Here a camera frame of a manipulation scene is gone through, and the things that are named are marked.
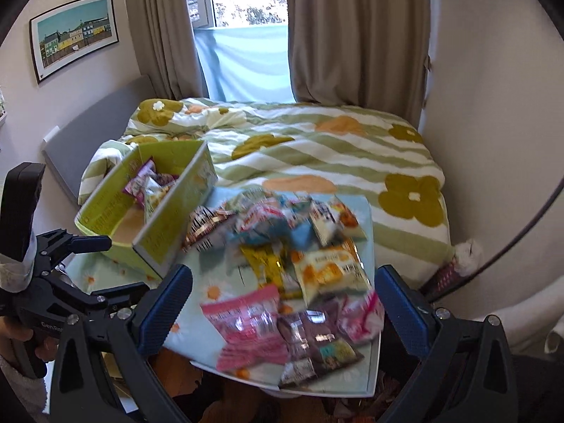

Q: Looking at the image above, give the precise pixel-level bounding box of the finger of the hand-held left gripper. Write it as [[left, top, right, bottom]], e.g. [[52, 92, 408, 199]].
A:
[[37, 228, 112, 276], [86, 282, 151, 318]]

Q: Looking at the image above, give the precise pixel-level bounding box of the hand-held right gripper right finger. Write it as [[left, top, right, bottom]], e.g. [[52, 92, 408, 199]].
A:
[[375, 264, 519, 423]]

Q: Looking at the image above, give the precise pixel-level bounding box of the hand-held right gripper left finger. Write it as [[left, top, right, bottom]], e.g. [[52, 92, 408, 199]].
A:
[[48, 263, 194, 423]]

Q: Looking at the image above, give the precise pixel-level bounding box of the green cardboard box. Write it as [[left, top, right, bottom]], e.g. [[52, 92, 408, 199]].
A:
[[74, 140, 217, 279]]

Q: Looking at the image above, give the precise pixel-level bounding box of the brown striped snack bag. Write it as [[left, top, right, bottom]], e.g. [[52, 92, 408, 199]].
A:
[[183, 206, 239, 250]]

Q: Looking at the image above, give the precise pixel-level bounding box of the pile of snack packets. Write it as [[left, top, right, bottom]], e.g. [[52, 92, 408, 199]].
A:
[[123, 161, 385, 391]]

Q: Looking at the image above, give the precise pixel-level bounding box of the person's left forearm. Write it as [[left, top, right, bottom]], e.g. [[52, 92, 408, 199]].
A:
[[0, 356, 50, 423]]

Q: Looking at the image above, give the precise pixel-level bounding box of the person's left hand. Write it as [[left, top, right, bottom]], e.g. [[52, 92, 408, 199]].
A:
[[0, 316, 59, 362]]

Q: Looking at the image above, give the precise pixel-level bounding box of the white crumpled cloth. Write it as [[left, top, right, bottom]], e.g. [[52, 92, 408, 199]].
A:
[[454, 239, 486, 276]]

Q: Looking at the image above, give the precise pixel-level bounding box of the grey padded headboard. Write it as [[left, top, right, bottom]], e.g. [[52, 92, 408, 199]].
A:
[[42, 75, 156, 207]]

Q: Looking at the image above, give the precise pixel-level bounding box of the floral striped blanket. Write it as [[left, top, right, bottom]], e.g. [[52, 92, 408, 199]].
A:
[[78, 97, 454, 285]]

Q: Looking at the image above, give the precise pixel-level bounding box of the framed houses picture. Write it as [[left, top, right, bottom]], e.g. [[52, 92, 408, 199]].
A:
[[29, 0, 121, 85]]

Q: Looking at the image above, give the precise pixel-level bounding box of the beige curtain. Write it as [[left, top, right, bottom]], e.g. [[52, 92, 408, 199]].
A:
[[284, 0, 433, 125], [122, 0, 209, 101]]

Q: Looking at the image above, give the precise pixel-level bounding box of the light blue window cloth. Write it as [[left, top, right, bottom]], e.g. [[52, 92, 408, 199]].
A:
[[194, 23, 297, 103]]

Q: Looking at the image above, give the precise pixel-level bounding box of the black cable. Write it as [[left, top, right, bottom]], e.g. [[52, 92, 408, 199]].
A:
[[418, 176, 564, 301]]

